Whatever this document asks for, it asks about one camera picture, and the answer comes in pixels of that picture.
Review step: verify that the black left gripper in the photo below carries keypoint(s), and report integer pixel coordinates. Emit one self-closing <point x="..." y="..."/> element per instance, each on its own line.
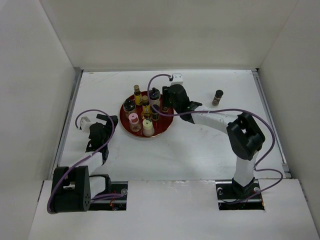
<point x="108" y="125"/>

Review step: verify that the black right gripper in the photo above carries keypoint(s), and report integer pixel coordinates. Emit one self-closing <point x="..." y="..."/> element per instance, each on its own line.
<point x="165" y="96"/>

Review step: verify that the black grinder spice jar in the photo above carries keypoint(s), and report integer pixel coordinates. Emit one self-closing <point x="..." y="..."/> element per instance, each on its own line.
<point x="129" y="107"/>
<point x="154" y="97"/>

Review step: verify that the black cap spice bottle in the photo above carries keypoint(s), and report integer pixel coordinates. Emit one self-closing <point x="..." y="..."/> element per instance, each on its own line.
<point x="154" y="112"/>
<point x="164" y="109"/>
<point x="217" y="97"/>

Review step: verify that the pink cap spice jar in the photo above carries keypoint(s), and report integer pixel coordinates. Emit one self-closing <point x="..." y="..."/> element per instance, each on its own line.
<point x="134" y="122"/>

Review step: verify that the yellow label sauce bottle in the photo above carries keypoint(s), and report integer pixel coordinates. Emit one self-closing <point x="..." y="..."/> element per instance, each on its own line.
<point x="137" y="95"/>
<point x="146" y="109"/>

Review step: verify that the yellow cap spice jar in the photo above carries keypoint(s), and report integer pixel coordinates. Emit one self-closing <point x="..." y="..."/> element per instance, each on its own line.
<point x="147" y="127"/>

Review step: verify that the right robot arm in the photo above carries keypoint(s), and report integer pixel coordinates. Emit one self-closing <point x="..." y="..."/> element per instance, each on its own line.
<point x="245" y="136"/>

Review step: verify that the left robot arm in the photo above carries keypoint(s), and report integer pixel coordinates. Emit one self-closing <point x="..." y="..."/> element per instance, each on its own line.
<point x="75" y="188"/>

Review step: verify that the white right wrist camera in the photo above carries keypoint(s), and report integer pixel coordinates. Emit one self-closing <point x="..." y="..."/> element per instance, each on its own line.
<point x="176" y="79"/>

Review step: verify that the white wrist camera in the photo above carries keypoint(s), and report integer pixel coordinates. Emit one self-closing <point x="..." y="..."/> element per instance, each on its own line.
<point x="85" y="124"/>
<point x="176" y="79"/>

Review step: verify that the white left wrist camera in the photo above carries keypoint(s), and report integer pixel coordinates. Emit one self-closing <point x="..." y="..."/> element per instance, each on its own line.
<point x="85" y="124"/>

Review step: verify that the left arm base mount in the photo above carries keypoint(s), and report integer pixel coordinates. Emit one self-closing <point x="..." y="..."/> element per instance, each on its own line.
<point x="106" y="195"/>

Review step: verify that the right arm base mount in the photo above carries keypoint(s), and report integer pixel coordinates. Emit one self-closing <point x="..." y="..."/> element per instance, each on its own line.
<point x="233" y="197"/>

